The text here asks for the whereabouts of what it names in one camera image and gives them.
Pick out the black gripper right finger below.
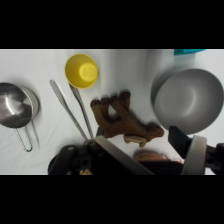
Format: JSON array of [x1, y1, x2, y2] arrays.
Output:
[[167, 125, 224, 176]]

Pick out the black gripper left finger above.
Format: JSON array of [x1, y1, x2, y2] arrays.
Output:
[[74, 134, 156, 176]]

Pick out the blue cube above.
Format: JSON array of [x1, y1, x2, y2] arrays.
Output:
[[173, 49, 208, 57]]

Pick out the grey metal bowl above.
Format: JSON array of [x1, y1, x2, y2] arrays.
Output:
[[150, 66, 224, 136]]

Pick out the brown plush moose toy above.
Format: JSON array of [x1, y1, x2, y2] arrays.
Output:
[[90, 90, 165, 148]]

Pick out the orange bread bun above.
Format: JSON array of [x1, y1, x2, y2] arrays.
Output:
[[133, 149, 166, 163]]

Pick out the metal tongs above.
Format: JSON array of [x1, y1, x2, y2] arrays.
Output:
[[49, 79, 96, 141]]

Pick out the yellow plastic cup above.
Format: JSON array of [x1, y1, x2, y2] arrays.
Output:
[[64, 53, 100, 90]]

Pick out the steel measuring cup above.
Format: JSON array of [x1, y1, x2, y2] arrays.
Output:
[[0, 82, 41, 153]]

